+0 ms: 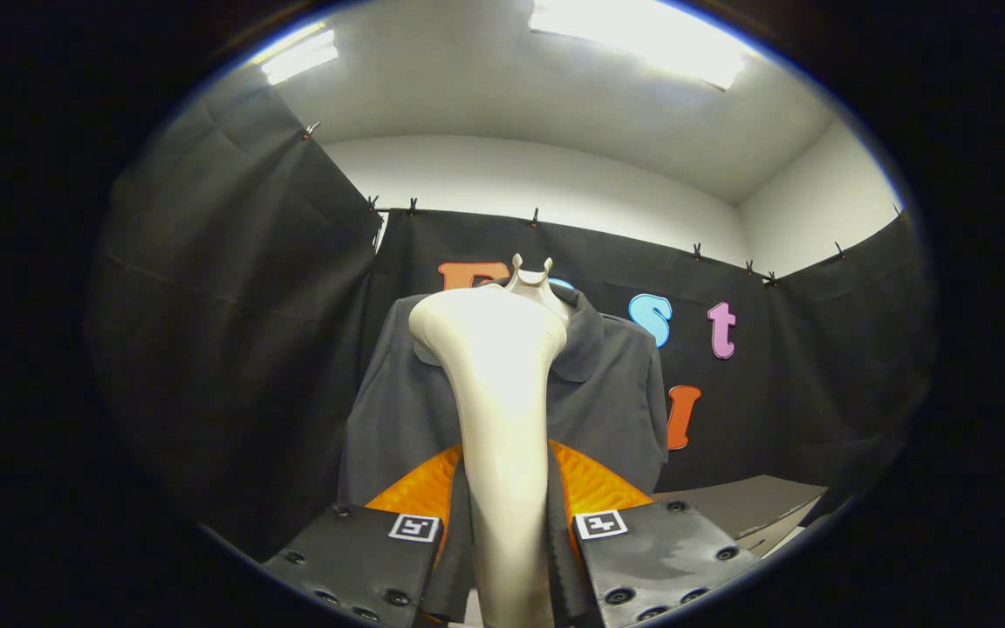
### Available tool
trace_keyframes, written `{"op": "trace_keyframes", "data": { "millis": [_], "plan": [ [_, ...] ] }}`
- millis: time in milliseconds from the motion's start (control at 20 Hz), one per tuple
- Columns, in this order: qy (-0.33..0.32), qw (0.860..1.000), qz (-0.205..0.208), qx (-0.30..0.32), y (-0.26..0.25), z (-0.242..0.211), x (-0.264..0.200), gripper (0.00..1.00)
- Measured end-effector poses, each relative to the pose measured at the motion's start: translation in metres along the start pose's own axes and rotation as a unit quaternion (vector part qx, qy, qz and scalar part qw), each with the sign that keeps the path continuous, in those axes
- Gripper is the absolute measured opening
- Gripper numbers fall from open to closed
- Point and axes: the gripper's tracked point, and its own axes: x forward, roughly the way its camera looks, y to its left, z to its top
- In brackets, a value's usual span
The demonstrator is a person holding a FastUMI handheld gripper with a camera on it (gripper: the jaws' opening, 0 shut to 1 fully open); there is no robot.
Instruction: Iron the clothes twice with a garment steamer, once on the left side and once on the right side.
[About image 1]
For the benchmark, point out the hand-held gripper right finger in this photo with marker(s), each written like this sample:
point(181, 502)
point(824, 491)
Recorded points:
point(559, 558)

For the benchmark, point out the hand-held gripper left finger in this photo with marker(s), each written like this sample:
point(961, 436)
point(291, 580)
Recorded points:
point(459, 558)

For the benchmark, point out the grey button-up shirt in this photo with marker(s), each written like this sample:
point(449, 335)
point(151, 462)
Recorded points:
point(607, 410)

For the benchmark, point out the grey cabinet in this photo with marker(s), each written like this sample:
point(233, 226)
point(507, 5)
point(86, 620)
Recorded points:
point(747, 510)

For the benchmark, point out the black backdrop cloth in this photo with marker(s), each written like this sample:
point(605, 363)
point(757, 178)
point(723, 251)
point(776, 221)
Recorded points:
point(223, 331)

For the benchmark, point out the row of small cloth clips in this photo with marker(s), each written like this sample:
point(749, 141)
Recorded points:
point(535, 216)

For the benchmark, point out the small ceiling light panel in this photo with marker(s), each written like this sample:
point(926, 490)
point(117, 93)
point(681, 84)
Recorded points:
point(300, 57)

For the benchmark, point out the large ceiling light panel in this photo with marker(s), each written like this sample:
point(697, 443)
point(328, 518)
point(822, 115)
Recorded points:
point(642, 35)

